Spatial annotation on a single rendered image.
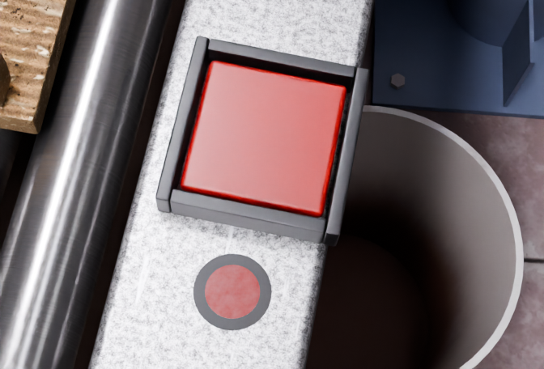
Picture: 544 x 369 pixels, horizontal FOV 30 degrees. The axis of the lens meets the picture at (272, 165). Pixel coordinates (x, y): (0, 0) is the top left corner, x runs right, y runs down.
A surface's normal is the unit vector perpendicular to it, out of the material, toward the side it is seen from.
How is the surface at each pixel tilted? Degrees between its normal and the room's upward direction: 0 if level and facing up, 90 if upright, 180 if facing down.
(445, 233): 87
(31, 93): 0
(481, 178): 87
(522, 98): 0
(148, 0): 40
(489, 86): 0
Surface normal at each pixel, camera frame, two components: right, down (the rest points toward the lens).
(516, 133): 0.04, -0.36
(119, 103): 0.66, -0.14
